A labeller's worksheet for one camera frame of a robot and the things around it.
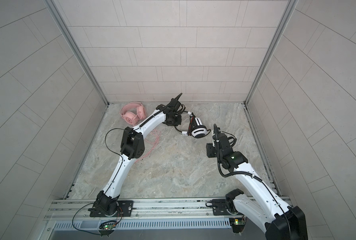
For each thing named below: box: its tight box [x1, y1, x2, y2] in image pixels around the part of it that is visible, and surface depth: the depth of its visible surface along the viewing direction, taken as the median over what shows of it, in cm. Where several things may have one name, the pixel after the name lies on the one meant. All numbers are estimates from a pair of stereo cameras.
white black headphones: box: [187, 115, 211, 139], surface depth 90 cm
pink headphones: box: [119, 102, 147, 125], surface depth 104 cm
